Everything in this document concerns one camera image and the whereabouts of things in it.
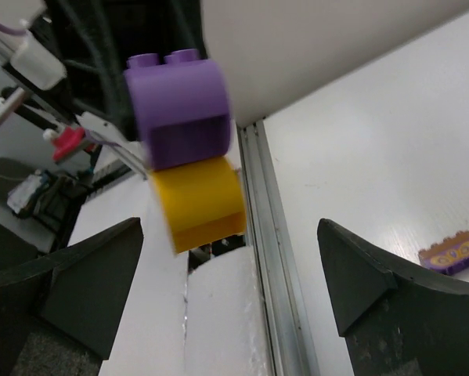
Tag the yellow butterfly lego brick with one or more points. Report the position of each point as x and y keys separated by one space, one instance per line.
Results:
x=202 y=202

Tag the purple rounded lego brick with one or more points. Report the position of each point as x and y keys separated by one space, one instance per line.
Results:
x=181 y=107

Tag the brown purple butterfly lego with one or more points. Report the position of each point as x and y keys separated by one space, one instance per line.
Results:
x=448 y=257

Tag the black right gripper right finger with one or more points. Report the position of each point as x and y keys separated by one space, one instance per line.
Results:
x=396 y=317

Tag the grey office chair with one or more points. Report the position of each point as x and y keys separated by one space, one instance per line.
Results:
x=7 y=219

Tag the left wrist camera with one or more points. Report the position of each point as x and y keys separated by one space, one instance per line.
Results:
x=37 y=64

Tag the aluminium table edge rail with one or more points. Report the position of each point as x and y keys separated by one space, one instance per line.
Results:
x=291 y=347

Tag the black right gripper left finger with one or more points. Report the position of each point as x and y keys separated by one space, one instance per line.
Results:
x=60 y=312

